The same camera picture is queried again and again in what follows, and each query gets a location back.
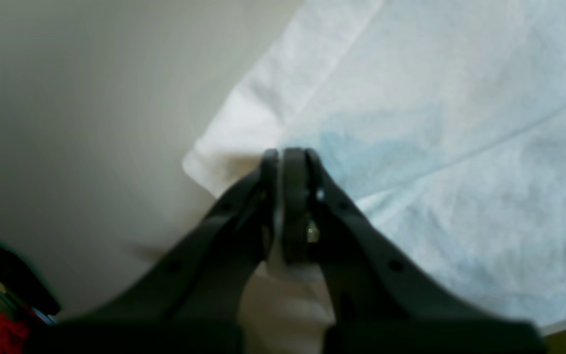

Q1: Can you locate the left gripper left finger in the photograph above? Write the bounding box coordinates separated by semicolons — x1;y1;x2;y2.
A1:
23;149;279;354

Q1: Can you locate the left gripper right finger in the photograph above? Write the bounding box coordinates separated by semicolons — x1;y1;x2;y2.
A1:
281;148;547;354

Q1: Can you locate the white printed T-shirt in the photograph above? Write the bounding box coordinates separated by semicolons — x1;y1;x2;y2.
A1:
182;0;566;327

